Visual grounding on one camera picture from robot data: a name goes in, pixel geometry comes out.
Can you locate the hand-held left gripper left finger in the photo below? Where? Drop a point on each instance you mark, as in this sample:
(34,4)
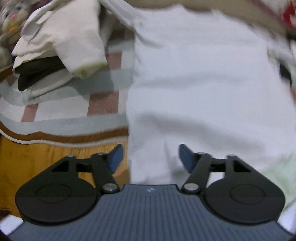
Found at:
(115,158)

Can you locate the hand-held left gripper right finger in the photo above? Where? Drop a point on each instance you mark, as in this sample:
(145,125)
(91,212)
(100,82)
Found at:
(186,158)

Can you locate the white T-shirt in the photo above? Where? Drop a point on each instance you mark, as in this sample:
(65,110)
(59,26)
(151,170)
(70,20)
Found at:
(196,81)

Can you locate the checked dog print rug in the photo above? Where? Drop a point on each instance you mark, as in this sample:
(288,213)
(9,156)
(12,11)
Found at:
(69,120)

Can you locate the light green cloth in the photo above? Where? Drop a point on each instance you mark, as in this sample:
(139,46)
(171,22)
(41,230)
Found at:
(282,176)

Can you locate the white folded garment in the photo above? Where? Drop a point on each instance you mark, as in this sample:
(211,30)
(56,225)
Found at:
(50,83)

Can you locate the dark brown folded garment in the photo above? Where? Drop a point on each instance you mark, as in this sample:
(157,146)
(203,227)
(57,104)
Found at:
(34,69)

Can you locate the cream waffle sweater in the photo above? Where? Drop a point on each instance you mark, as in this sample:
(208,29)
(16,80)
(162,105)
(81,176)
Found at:
(69,30)

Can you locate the grey plush bunny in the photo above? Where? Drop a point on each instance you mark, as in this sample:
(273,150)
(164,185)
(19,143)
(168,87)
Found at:
(11,16)

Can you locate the printed bear blanket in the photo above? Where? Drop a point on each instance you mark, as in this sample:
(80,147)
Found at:
(290,14)

